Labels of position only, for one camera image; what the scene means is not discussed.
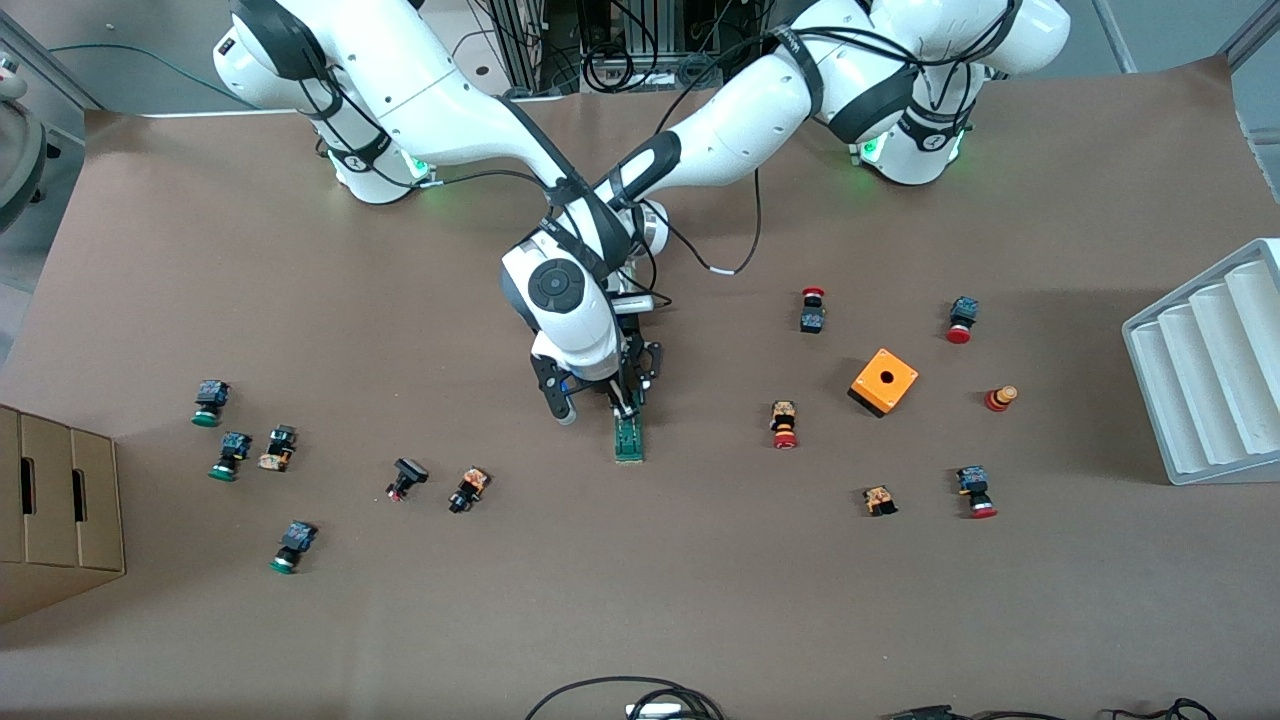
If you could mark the orange button enclosure box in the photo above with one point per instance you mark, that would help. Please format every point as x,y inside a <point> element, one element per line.
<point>900,385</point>

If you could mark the green circuit board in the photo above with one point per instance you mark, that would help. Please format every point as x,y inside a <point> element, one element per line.
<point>630,440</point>

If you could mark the black square pushbutton red block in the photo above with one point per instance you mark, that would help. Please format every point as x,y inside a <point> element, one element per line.
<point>410,470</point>

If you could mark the white slotted tray rack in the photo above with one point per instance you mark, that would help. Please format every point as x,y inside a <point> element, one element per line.
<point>1200,380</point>

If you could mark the brown cardboard box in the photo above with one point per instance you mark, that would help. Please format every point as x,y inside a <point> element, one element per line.
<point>60,520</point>

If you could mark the white power strip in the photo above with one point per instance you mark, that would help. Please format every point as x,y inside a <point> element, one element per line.
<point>655,711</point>

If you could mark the orange black contact block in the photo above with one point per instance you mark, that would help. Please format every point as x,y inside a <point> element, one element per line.
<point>880,500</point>

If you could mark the grey round machine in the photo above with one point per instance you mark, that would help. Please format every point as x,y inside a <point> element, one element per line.
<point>15,150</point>

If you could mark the aluminium frame post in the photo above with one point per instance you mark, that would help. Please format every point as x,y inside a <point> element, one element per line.
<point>520,50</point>

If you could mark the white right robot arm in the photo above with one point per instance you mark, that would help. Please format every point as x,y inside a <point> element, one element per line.
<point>450,110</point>

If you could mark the green mushroom pushbutton switch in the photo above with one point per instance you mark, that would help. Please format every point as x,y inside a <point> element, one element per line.
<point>235,448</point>
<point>212,395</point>
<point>298,538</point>

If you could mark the red mushroom pushbutton switch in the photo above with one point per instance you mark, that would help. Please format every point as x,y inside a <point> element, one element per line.
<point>812,320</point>
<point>975,485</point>
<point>963,312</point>

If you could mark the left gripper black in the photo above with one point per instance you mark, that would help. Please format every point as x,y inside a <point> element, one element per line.
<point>635,345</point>

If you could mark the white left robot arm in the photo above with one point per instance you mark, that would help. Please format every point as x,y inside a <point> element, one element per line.
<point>740,130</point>

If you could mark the red yellow emergency stop switch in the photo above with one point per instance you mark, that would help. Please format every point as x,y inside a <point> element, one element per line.
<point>784,425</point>

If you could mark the grey metal frame post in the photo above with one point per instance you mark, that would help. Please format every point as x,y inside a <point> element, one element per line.
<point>1260,120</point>

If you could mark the red yellow button head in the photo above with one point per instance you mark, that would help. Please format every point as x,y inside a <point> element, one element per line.
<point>998,400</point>

